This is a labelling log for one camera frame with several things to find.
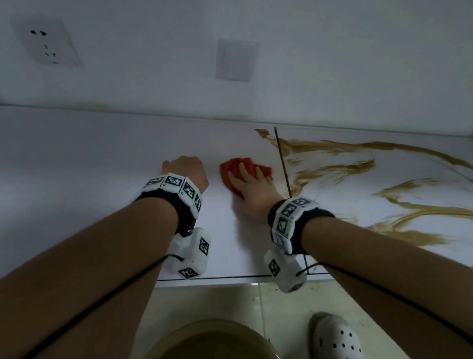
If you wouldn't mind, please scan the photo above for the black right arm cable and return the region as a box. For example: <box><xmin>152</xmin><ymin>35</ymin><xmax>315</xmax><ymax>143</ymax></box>
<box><xmin>290</xmin><ymin>260</ymin><xmax>473</xmax><ymax>356</ymax></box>

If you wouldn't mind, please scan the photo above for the person's left hand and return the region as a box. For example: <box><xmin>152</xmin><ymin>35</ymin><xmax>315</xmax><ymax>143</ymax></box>
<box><xmin>159</xmin><ymin>153</ymin><xmax>211</xmax><ymax>194</ymax></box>

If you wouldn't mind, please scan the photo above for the white clog shoe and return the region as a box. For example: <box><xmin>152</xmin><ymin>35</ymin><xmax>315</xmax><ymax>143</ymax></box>
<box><xmin>311</xmin><ymin>313</ymin><xmax>382</xmax><ymax>359</ymax></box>

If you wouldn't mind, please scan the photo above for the person's left forearm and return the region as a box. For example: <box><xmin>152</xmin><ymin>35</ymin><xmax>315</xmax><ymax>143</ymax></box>
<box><xmin>0</xmin><ymin>184</ymin><xmax>181</xmax><ymax>359</ymax></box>

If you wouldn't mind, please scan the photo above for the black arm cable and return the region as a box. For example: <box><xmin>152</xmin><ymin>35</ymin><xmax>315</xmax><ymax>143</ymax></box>
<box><xmin>21</xmin><ymin>242</ymin><xmax>185</xmax><ymax>359</ymax></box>
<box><xmin>290</xmin><ymin>260</ymin><xmax>473</xmax><ymax>356</ymax></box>

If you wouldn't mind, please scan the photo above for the person's right forearm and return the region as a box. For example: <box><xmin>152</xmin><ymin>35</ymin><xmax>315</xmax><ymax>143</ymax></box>
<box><xmin>291</xmin><ymin>215</ymin><xmax>473</xmax><ymax>359</ymax></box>

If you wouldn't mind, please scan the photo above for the yellow plastic basin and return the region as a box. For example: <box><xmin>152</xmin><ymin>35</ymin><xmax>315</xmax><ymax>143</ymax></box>
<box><xmin>134</xmin><ymin>312</ymin><xmax>303</xmax><ymax>359</ymax></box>

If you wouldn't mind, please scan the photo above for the red cleaning cloth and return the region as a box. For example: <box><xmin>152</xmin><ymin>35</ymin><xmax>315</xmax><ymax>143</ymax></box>
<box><xmin>217</xmin><ymin>155</ymin><xmax>274</xmax><ymax>201</ymax></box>

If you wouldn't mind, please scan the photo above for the black wristband with markers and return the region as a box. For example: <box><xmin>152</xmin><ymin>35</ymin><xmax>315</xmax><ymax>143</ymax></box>
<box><xmin>264</xmin><ymin>195</ymin><xmax>338</xmax><ymax>259</ymax></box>
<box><xmin>132</xmin><ymin>170</ymin><xmax>205</xmax><ymax>239</ymax></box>

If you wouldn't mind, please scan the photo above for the black right wristband with markers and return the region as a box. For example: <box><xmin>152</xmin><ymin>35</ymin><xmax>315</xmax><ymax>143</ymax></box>
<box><xmin>264</xmin><ymin>195</ymin><xmax>338</xmax><ymax>259</ymax></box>

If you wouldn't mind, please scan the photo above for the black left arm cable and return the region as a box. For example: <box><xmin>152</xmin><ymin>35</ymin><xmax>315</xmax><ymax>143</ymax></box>
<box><xmin>21</xmin><ymin>242</ymin><xmax>185</xmax><ymax>359</ymax></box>

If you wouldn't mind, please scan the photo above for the blank white wall plate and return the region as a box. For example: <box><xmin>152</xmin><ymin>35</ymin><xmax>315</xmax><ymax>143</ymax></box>
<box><xmin>214</xmin><ymin>38</ymin><xmax>259</xmax><ymax>84</ymax></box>

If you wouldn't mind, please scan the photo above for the white wall socket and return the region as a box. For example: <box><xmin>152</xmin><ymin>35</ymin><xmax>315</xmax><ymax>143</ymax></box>
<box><xmin>8</xmin><ymin>13</ymin><xmax>86</xmax><ymax>68</ymax></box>

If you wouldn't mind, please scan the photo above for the white metal shelf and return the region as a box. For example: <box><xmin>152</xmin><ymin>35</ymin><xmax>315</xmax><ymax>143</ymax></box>
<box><xmin>0</xmin><ymin>70</ymin><xmax>473</xmax><ymax>341</ymax></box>

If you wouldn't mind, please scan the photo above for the black left wristband with markers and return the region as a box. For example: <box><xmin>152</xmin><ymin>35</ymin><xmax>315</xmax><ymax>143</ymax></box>
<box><xmin>132</xmin><ymin>170</ymin><xmax>205</xmax><ymax>239</ymax></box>

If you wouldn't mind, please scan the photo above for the person's right hand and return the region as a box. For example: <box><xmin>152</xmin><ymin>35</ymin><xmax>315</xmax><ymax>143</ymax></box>
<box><xmin>223</xmin><ymin>161</ymin><xmax>288</xmax><ymax>225</ymax></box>

